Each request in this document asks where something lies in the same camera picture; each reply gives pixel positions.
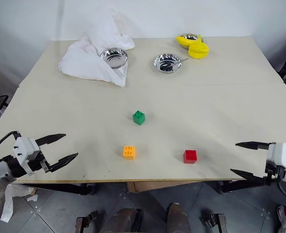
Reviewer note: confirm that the black table frame bar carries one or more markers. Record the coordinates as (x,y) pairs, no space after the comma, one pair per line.
(235,185)

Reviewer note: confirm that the yellow toy brick block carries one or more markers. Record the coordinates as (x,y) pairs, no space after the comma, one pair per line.
(129,153)

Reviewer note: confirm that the shiny steel bowl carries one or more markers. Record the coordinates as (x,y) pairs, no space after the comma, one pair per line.
(167,63)
(190,37)
(114,57)

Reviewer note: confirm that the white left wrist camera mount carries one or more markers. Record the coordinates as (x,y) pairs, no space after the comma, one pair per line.
(23,148)

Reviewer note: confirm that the red toy brick block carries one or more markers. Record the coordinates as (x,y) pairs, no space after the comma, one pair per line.
(190,157)

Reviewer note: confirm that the white crumpled cloth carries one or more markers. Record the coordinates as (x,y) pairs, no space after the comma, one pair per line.
(84,60)

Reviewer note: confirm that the green toy brick block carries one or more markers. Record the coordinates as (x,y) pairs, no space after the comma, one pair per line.
(139,118)

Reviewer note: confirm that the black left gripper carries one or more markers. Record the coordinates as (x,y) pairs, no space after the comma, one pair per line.
(37,161)

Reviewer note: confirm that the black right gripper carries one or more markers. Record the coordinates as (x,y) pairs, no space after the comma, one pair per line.
(272,171)

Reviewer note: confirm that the yellow toy star fruit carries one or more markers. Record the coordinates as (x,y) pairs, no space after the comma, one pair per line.
(199,50)

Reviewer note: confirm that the brown cardboard box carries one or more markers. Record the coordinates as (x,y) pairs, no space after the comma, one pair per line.
(157,185)

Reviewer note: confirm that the dark rounded robot leg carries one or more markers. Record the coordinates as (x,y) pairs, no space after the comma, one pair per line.
(123,221)
(178,218)

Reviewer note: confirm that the black metal foot bracket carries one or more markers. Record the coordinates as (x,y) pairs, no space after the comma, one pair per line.
(84,222)
(214,222)

